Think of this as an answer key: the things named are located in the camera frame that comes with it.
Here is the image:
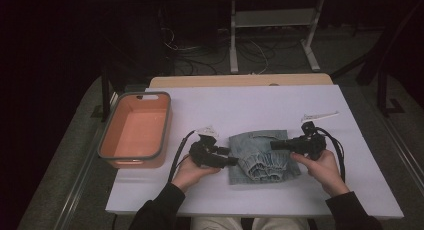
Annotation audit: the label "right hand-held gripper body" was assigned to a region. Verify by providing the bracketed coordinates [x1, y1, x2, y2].
[290, 110, 340, 161]

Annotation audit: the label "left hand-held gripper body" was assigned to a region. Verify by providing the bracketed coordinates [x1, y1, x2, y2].
[188, 124, 225, 169]

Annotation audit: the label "light blue denim shorts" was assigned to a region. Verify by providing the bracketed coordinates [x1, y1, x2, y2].
[228, 129, 302, 186]

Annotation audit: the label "orange storage basket grey rim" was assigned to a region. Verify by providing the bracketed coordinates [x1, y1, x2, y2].
[97, 91, 173, 170]

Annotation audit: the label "person's left hand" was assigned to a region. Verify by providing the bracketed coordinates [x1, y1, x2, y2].
[171, 154, 223, 194]

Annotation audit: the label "person's right hand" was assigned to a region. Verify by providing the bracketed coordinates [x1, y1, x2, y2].
[290, 149, 351, 199]

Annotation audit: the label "person's legs beige trousers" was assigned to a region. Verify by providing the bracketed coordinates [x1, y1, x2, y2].
[190, 216, 311, 230]

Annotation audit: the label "light wooden table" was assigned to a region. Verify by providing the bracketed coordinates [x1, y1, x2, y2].
[148, 73, 334, 89]

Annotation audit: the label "black metal stand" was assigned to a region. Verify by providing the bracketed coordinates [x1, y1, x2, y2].
[329, 0, 424, 118]
[99, 65, 122, 123]

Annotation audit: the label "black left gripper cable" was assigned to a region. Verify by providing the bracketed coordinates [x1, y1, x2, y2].
[167, 129, 198, 184]

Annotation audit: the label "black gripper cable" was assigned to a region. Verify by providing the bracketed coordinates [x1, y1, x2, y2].
[167, 129, 198, 184]
[315, 126, 347, 185]

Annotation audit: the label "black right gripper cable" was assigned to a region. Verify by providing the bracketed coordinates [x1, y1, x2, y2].
[315, 126, 347, 185]

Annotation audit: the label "tangle of floor cables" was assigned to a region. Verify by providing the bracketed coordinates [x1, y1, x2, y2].
[159, 25, 278, 76]

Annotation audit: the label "metal floor rail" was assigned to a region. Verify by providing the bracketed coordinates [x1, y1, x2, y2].
[52, 123, 108, 230]
[379, 115, 424, 188]

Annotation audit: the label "white metal stand frame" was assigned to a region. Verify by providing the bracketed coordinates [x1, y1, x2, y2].
[229, 0, 326, 74]

